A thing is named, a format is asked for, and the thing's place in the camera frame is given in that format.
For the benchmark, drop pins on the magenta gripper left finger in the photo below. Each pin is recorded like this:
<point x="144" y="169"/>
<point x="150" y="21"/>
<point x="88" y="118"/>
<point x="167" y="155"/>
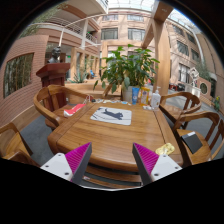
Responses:
<point x="70" y="166"/>

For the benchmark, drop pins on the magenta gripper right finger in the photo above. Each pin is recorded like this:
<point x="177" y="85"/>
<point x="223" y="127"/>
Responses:
<point x="152" y="166"/>

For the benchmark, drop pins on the grey cat mouse pad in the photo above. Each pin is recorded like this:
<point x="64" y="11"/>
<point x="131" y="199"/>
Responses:
<point x="112" y="115"/>

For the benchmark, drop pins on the yellow crumpled wrapper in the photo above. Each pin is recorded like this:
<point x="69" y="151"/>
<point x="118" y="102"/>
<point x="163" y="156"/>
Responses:
<point x="166" y="149"/>

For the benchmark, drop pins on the wooden table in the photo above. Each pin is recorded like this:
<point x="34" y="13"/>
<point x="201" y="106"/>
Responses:
<point x="112" y="156"/>

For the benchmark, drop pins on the black notebook on chair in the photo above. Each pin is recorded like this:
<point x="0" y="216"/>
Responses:
<point x="192" y="141"/>

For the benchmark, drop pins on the wooden armchair near right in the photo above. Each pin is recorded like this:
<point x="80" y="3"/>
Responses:
<point x="212" y="143"/>

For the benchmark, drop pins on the wooden armchair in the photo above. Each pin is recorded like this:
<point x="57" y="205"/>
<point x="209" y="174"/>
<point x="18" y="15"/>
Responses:
<point x="55" y="118"/>
<point x="191" y="104"/>
<point x="212" y="143"/>
<point x="13" y="146"/>

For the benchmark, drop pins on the red white package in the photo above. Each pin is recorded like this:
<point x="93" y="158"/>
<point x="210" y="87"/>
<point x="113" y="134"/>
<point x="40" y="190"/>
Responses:
<point x="70" y="112"/>

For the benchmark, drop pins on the wooden armchair near left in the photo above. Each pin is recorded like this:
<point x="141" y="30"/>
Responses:
<point x="13" y="146"/>

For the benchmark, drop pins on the white pump bottle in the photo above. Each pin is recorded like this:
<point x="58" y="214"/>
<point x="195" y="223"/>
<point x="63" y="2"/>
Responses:
<point x="155" y="100"/>

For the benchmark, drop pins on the wooden armchair far right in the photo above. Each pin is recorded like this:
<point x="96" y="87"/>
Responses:
<point x="191" y="104"/>

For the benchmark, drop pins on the wooden armchair far left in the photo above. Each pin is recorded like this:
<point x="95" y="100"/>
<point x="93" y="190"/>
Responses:
<point x="55" y="118"/>

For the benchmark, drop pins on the yellow bottle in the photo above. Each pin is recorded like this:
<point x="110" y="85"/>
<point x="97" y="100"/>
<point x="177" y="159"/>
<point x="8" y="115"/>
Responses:
<point x="144" y="95"/>

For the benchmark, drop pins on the blue tube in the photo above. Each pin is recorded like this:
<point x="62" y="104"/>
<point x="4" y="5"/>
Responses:
<point x="135" y="92"/>

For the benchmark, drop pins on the green potted plant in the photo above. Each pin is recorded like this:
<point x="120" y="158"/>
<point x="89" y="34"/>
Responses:
<point x="125" y="71"/>

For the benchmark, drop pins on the white statue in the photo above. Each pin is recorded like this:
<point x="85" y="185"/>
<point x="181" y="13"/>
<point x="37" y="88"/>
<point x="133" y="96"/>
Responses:
<point x="194" y="75"/>

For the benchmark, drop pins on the dark bust statue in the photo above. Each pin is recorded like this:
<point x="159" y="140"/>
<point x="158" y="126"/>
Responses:
<point x="55" y="54"/>

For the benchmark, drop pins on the red wooden pedestal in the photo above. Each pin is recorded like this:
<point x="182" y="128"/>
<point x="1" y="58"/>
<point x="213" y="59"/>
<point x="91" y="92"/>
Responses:
<point x="52" y="74"/>

